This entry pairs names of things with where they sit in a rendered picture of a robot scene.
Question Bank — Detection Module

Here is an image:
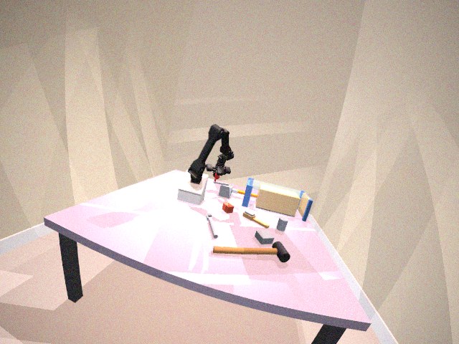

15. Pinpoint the grey cylinder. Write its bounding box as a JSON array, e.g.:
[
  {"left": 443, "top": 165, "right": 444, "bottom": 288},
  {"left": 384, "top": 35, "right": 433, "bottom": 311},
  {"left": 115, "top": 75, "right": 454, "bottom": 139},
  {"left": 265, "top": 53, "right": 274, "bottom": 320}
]
[{"left": 276, "top": 216, "right": 288, "bottom": 231}]

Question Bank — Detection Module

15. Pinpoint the mallet with dark grey head and wooden handle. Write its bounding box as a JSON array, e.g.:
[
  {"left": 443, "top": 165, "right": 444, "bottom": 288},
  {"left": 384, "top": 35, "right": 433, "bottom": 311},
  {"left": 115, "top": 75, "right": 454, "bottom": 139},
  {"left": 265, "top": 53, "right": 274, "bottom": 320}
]
[{"left": 213, "top": 241, "right": 290, "bottom": 262}]

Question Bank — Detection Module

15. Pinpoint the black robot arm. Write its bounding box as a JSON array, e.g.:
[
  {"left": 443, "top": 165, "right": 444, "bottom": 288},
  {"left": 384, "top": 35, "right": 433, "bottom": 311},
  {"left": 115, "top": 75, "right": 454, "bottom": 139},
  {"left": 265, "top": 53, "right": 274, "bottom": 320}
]
[{"left": 188, "top": 124, "right": 234, "bottom": 184}]

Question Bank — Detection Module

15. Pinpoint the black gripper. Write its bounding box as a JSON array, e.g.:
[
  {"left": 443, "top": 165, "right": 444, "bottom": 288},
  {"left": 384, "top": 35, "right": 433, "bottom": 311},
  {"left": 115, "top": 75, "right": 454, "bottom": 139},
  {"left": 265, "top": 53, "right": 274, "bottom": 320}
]
[{"left": 206, "top": 160, "right": 231, "bottom": 176}]

